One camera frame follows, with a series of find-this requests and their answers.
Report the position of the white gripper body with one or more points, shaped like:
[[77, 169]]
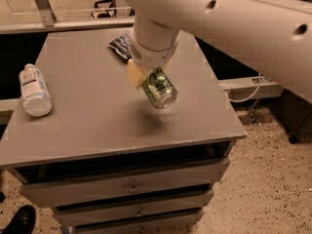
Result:
[[152, 57]]

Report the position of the green soda can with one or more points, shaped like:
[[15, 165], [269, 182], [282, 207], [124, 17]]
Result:
[[159, 89]]

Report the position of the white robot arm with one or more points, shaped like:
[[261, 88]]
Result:
[[273, 37]]

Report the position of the blue chip bag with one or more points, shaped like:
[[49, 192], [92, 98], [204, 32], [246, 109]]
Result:
[[121, 46]]

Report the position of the black office chair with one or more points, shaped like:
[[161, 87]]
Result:
[[104, 9]]

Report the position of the grey drawer cabinet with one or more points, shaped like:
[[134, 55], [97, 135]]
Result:
[[100, 124]]

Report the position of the clear plastic water bottle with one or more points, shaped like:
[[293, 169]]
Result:
[[36, 99]]

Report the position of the top grey drawer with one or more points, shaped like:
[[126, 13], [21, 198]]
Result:
[[131, 182]]

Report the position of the grey drawer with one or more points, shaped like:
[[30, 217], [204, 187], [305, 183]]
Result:
[[135, 208], [143, 224], [131, 182]]

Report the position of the dark cart on floor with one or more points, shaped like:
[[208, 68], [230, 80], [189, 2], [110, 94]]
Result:
[[296, 113]]

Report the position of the middle grey drawer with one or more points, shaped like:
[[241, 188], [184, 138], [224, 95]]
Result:
[[135, 208]]

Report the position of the bottom grey drawer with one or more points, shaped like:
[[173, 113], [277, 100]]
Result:
[[143, 224]]

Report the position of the black shoe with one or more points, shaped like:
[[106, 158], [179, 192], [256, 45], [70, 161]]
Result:
[[23, 221]]

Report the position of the metal railing frame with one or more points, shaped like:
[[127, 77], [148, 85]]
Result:
[[32, 16]]

